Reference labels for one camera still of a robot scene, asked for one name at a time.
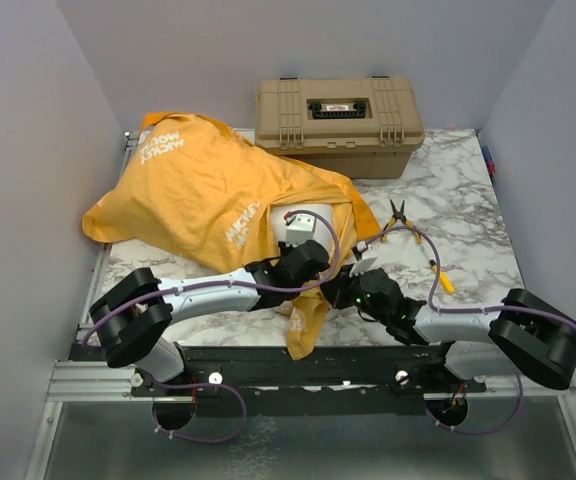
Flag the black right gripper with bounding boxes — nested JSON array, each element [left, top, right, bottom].
[[316, 263, 390, 325]]

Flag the orange Mickey Mouse pillowcase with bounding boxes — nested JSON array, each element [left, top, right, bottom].
[[81, 112, 382, 361]]

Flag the tan plastic toolbox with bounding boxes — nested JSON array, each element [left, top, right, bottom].
[[255, 76, 425, 179]]

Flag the white pillow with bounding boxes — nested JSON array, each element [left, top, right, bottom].
[[269, 203, 336, 263]]

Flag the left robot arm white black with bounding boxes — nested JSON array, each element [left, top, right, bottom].
[[89, 240, 329, 395]]

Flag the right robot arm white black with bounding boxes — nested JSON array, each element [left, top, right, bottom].
[[321, 266, 576, 391]]

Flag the yellow black pliers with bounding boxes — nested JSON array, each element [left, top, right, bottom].
[[380, 199, 414, 242]]

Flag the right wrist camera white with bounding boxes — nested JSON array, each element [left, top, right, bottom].
[[350, 241, 377, 277]]

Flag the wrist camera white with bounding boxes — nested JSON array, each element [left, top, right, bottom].
[[350, 241, 377, 277], [284, 211, 317, 246]]

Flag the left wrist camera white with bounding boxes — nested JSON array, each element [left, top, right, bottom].
[[284, 211, 317, 246]]

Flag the yellow handled screwdriver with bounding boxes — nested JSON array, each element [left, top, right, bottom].
[[420, 243, 455, 294]]

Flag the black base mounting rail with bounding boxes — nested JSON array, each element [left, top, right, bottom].
[[131, 346, 485, 418]]

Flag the blue red object at wall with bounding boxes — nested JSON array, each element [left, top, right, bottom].
[[481, 145, 496, 184]]

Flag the aluminium frame rail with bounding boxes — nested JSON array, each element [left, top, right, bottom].
[[45, 359, 142, 404]]

